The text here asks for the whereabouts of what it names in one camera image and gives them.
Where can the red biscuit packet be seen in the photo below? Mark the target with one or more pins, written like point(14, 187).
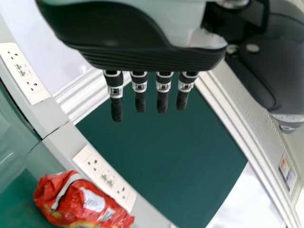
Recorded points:
point(78, 204)

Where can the white ribbed frame rail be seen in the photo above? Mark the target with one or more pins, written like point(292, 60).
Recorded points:
point(78, 95)

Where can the label sticker with orange squares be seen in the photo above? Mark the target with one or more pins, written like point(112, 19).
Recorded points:
point(287, 171)

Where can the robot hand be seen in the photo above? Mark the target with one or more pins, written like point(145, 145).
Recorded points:
point(142, 35)

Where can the white socket strip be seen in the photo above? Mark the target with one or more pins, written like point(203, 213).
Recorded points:
point(23, 71)
point(104, 175)

